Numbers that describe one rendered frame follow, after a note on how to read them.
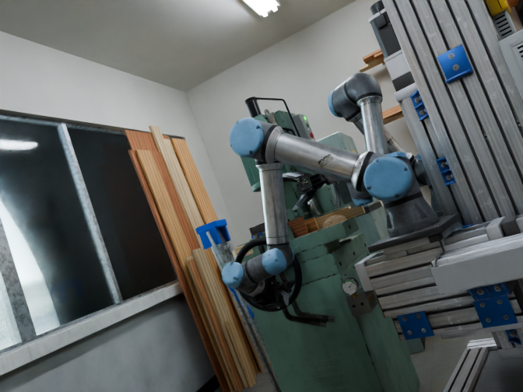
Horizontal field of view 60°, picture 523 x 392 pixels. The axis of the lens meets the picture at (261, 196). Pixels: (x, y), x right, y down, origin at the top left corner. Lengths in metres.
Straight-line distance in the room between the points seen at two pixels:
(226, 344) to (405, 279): 2.19
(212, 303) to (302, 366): 1.45
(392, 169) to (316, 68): 3.33
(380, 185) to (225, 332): 2.35
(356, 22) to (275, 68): 0.87
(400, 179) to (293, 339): 1.01
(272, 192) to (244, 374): 2.13
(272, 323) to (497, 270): 1.09
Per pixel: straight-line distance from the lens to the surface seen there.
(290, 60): 4.57
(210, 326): 3.45
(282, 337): 2.02
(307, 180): 1.79
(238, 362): 3.41
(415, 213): 1.36
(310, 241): 1.86
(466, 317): 1.44
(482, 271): 1.21
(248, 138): 1.32
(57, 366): 2.67
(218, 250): 2.89
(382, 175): 1.21
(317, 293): 1.90
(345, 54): 4.45
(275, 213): 1.46
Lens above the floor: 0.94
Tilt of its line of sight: 5 degrees up
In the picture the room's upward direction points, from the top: 20 degrees counter-clockwise
